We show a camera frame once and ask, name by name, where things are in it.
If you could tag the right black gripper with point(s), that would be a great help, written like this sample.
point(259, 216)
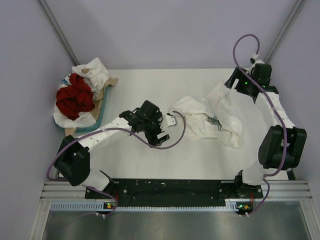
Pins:
point(236, 74)

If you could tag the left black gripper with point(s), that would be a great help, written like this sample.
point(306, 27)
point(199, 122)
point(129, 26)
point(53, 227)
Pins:
point(152, 139)

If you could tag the white floral print t-shirt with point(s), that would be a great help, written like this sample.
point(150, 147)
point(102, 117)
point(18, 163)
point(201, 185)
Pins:
point(214, 117)

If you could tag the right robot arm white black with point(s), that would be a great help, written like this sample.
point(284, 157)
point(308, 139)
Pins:
point(282, 147)

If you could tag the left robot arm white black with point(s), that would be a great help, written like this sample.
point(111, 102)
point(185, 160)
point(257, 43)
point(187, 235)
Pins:
point(74, 159)

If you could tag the white t-shirts in basket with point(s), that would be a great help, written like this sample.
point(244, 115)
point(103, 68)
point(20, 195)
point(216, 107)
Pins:
point(95, 64)

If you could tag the tan cloth in basket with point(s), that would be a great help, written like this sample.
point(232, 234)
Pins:
point(111, 82)

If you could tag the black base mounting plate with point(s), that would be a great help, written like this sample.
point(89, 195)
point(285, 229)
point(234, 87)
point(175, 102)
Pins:
point(158, 193)

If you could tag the red t-shirt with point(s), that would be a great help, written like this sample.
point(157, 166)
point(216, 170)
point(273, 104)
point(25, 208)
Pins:
point(75, 98)

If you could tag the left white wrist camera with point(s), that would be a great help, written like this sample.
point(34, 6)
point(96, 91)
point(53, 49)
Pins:
point(170, 120)

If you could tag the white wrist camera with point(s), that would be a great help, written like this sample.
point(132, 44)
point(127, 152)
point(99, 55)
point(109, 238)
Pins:
point(255, 60)
point(170, 120)

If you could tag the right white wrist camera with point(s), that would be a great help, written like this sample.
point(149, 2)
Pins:
point(255, 60)

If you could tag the right aluminium frame post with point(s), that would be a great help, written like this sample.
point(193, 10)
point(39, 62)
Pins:
point(285, 27)

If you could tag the aluminium frame post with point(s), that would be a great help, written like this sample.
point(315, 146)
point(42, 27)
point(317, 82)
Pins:
point(58, 31)
point(285, 27)

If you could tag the grey slotted cable duct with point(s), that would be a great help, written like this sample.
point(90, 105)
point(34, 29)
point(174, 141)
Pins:
point(99, 206)

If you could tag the aluminium extrusion rail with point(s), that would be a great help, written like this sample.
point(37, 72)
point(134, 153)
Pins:
point(280, 190)

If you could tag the left aluminium frame post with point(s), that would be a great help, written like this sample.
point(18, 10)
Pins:
point(58, 31)

